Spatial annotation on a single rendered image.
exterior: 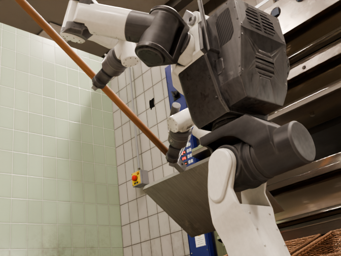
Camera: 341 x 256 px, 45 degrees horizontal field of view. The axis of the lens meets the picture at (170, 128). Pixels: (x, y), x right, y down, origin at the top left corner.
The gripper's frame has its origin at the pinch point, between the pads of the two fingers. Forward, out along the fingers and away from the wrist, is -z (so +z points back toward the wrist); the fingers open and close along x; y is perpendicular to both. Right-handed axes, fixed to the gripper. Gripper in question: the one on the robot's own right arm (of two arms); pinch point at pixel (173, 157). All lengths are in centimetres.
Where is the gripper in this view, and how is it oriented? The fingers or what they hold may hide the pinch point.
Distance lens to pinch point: 176.5
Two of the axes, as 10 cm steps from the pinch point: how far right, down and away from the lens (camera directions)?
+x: 3.6, -6.1, 7.1
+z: 1.6, -7.1, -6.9
